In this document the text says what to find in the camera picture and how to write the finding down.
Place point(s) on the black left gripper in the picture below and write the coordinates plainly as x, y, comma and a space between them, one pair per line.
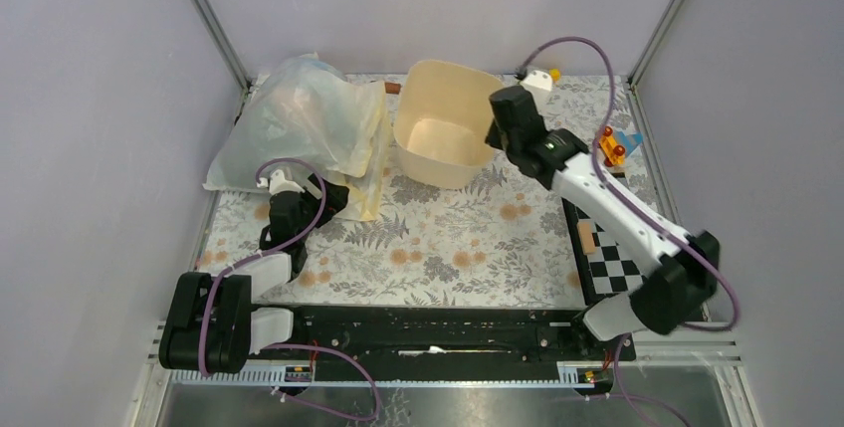
335, 199

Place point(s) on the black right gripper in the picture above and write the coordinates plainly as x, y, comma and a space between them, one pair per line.
492, 136

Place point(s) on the beige plastic trash bin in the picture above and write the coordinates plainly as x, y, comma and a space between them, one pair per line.
442, 120

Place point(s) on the translucent white yellow trash bag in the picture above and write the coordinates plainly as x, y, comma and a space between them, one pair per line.
312, 117

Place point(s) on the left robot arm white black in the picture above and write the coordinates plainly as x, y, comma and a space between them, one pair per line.
212, 325

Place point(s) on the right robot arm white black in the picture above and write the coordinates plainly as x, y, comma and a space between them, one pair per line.
680, 269

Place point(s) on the yellow toy block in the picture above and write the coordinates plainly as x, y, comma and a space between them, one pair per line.
555, 75

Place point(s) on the orange red toy car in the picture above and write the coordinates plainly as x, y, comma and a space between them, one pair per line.
614, 153

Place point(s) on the blue triangle toy piece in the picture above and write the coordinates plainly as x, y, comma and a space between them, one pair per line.
630, 141

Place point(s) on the floral patterned table mat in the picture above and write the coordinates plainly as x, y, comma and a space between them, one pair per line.
501, 241

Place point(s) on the brown cylinder toy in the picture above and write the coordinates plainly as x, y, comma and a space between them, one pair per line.
392, 88

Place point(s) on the small tan wooden block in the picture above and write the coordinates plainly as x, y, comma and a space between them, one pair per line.
585, 233

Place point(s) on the black white checkerboard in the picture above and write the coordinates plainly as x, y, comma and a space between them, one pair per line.
607, 272

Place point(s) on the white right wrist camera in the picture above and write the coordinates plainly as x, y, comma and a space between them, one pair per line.
539, 84

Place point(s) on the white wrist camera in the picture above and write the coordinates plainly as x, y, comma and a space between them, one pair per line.
539, 84
285, 180

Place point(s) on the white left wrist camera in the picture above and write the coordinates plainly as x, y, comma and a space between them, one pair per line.
285, 180

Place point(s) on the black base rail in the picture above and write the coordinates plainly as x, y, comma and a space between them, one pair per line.
439, 345

